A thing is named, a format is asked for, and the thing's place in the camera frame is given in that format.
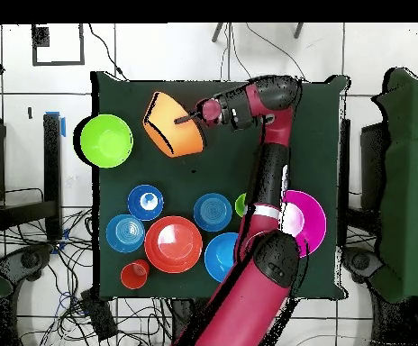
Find large light orange bowl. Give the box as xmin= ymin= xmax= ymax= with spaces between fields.
xmin=141 ymin=90 xmax=206 ymax=159

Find large pink bowl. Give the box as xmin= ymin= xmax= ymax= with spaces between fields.
xmin=278 ymin=189 xmax=328 ymax=260

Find dark green tablecloth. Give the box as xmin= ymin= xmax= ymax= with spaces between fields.
xmin=91 ymin=70 xmax=350 ymax=300

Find grey tripod legs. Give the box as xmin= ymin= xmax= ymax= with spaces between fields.
xmin=211 ymin=23 xmax=305 ymax=43

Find light green bowl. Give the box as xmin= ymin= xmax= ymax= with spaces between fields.
xmin=79 ymin=114 xmax=135 ymax=169

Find small light blue bowl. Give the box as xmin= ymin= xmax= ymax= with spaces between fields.
xmin=105 ymin=214 xmax=146 ymax=254
xmin=193 ymin=192 xmax=233 ymax=232

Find light green cup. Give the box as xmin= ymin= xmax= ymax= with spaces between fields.
xmin=234 ymin=192 xmax=249 ymax=218

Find small dark blue bowl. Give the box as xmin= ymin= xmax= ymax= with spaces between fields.
xmin=127 ymin=184 xmax=165 ymax=222

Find shallow red-orange bowl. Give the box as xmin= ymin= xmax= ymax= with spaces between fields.
xmin=143 ymin=215 xmax=204 ymax=275

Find medium blue bowl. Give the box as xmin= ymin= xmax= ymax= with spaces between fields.
xmin=204 ymin=232 xmax=241 ymax=283

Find red-orange cup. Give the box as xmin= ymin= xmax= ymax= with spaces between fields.
xmin=120 ymin=259 xmax=151 ymax=290

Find black chair base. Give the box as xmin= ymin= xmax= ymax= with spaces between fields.
xmin=0 ymin=242 xmax=55 ymax=289

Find dark grey chair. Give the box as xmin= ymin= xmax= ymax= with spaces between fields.
xmin=341 ymin=246 xmax=386 ymax=286

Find black power strip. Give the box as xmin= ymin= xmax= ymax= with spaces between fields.
xmin=80 ymin=289 xmax=119 ymax=341

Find black bench frame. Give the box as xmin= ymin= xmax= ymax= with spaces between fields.
xmin=0 ymin=113 xmax=64 ymax=242

